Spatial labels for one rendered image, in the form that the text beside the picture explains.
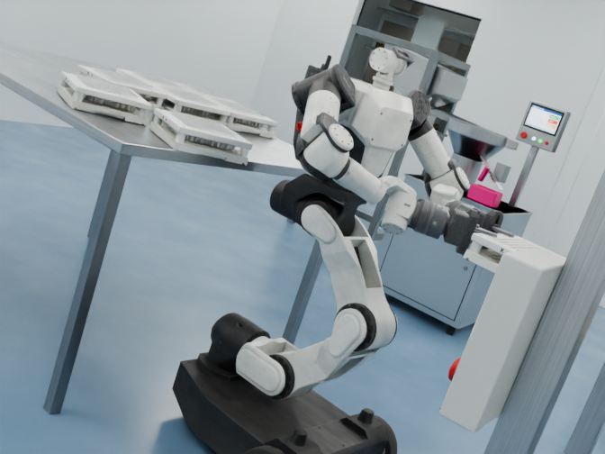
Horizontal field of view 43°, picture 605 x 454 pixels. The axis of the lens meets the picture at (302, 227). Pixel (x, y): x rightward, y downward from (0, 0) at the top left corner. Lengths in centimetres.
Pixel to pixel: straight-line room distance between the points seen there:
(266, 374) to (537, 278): 149
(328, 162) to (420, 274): 265
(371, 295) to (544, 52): 514
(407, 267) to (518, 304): 344
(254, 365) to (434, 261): 216
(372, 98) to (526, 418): 121
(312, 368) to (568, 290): 133
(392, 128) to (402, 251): 230
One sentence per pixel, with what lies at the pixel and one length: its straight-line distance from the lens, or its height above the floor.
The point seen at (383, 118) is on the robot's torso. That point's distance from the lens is 226.
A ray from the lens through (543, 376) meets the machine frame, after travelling 124.
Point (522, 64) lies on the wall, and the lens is 725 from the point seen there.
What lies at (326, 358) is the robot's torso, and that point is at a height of 44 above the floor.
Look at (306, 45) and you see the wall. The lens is 822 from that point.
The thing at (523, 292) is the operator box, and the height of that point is 107.
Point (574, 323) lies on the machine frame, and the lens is 122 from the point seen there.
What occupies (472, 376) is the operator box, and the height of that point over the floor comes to 92.
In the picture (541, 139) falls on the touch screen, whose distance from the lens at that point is 470.
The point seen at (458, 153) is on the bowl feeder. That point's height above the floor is 96.
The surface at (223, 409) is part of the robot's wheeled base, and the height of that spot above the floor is 17.
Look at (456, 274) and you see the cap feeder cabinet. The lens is 444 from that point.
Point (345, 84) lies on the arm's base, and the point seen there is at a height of 122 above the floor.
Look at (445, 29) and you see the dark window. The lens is 767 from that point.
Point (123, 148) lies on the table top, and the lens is 221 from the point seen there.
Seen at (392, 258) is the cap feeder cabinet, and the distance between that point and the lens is 459.
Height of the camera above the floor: 129
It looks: 13 degrees down
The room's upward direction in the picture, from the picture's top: 19 degrees clockwise
